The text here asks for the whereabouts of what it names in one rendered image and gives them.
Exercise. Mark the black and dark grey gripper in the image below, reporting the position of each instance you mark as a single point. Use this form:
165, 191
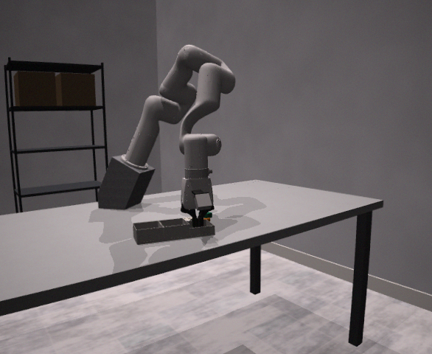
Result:
188, 204

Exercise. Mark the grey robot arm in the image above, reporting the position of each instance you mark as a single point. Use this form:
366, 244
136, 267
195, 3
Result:
180, 95

